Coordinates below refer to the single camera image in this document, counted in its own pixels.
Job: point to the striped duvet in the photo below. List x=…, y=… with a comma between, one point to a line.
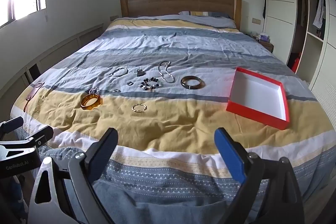
x=168, y=45

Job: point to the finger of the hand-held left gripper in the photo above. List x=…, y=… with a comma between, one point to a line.
x=11, y=124
x=39, y=135

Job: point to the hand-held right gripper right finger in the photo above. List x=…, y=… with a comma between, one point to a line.
x=231, y=158

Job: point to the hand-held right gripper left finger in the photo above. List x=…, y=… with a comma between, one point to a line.
x=105, y=146

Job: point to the wall outlet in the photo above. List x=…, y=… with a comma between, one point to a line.
x=256, y=21
x=113, y=17

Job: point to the striped pillow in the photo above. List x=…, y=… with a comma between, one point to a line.
x=210, y=15

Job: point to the red bag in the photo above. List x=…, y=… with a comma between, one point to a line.
x=295, y=64

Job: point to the low white cabinet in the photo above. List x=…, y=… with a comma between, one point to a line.
x=52, y=50

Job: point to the purple tissue box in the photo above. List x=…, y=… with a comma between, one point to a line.
x=263, y=37

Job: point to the brown bangle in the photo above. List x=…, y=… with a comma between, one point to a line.
x=185, y=83

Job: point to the dark metal pendant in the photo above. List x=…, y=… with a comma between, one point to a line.
x=140, y=72

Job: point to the amber translucent bangle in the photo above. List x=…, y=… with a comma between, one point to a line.
x=85, y=104

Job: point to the red shallow box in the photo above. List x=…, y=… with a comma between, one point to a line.
x=258, y=94

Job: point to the wooden headboard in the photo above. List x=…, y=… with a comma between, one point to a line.
x=162, y=5

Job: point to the wooden nightstand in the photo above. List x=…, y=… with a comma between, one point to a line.
x=266, y=45

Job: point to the striped hanging shirt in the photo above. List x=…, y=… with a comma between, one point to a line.
x=318, y=14

